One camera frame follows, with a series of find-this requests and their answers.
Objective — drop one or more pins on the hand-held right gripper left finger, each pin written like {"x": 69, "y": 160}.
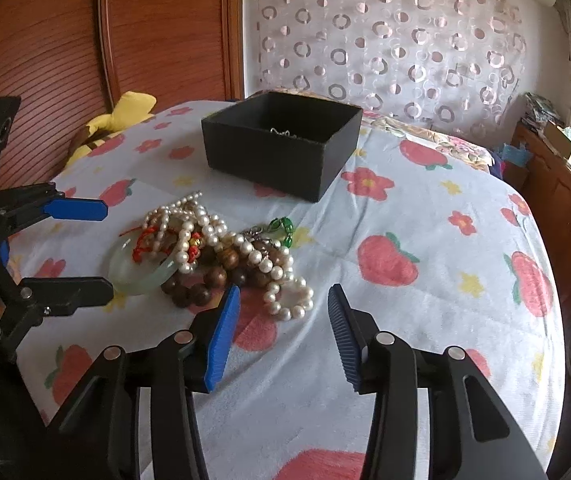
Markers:
{"x": 223, "y": 340}

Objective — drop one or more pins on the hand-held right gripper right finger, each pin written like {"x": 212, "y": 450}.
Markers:
{"x": 343, "y": 340}

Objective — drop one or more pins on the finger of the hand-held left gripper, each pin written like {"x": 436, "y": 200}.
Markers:
{"x": 77, "y": 210}
{"x": 75, "y": 292}

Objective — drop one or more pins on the pale green jade bangle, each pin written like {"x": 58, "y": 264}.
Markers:
{"x": 130, "y": 280}

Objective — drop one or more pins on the black jewelry box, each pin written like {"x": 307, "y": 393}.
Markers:
{"x": 265, "y": 155}

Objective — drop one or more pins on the yellow plush toy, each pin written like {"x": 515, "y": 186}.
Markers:
{"x": 125, "y": 110}

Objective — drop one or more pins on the strawberry print blanket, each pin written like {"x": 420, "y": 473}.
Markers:
{"x": 415, "y": 185}

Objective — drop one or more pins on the wooden headboard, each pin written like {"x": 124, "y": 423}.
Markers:
{"x": 165, "y": 35}

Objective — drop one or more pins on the floral quilt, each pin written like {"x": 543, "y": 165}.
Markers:
{"x": 465, "y": 147}

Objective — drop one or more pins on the purple blanket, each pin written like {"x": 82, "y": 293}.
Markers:
{"x": 497, "y": 165}

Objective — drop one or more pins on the wooden dresser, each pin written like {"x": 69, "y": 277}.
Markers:
{"x": 555, "y": 210}

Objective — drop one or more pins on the blue cloth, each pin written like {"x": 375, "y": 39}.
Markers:
{"x": 515, "y": 154}

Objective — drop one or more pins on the cardboard box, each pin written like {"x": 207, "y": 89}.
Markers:
{"x": 563, "y": 142}

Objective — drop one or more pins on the pile of packets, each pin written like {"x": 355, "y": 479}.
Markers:
{"x": 540, "y": 110}

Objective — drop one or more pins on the circle pattern curtain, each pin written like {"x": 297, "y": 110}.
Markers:
{"x": 365, "y": 35}

